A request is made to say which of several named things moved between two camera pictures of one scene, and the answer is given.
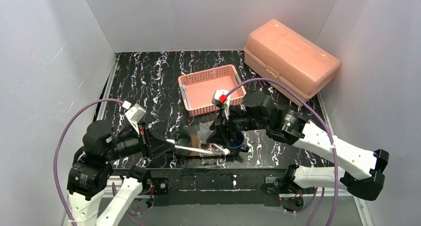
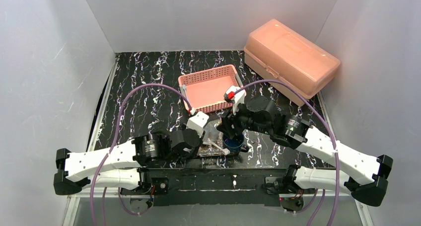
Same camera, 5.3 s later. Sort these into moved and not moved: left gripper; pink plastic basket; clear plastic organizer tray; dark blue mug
Moved: clear plastic organizer tray; left gripper
Not moved: pink plastic basket; dark blue mug
